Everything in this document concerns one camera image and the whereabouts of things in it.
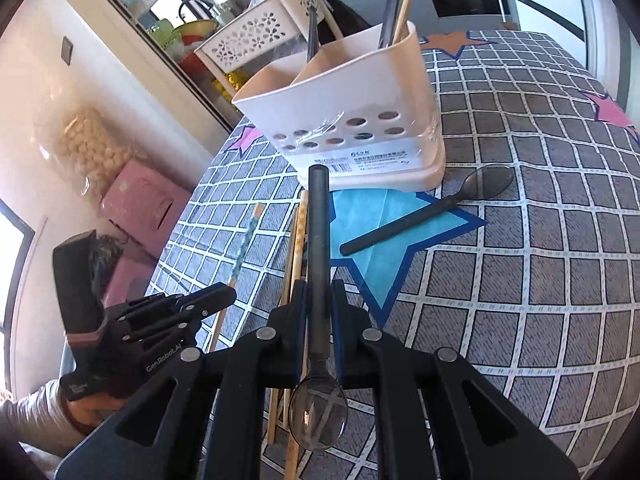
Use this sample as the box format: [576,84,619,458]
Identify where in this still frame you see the blue patterned wooden chopstick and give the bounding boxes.
[206,203,265,352]

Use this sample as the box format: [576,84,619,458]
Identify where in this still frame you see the white plastic utensil holder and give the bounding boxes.
[232,23,446,192]

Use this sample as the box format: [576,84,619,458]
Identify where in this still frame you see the blue paper star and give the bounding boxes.
[330,188,486,326]

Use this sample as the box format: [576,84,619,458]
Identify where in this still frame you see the pink paper star right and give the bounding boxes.
[579,90,639,144]

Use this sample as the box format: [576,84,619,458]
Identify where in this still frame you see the pink paper star left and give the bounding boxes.
[227,125,262,157]

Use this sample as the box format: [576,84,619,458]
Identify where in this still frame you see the grey checked tablecloth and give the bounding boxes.
[147,30,639,479]

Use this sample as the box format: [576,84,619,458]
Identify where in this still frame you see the bag of white balls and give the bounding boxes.
[53,108,134,197]

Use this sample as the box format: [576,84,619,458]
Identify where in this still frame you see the pink cardboard box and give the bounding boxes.
[100,159,191,259]

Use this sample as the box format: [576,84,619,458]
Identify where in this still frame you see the wooden chopstick in holder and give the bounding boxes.
[392,0,412,44]

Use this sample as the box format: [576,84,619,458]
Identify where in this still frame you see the pink paper star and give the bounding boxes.
[227,125,262,157]
[579,90,639,144]

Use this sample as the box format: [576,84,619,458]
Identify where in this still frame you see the white perforated chair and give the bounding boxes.
[195,0,344,98]

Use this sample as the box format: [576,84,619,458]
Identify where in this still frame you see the person's left hand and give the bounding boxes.
[63,392,128,434]

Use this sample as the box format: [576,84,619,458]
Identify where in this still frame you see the orange paper star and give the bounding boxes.
[419,30,495,60]

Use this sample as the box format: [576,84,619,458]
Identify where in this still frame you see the plain wooden chopstick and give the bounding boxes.
[266,207,301,446]

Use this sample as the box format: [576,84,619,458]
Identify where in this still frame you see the black utensil handle in holder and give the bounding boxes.
[378,0,399,49]

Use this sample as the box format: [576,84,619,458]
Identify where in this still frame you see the dotted wooden chopstick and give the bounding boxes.
[283,190,308,480]

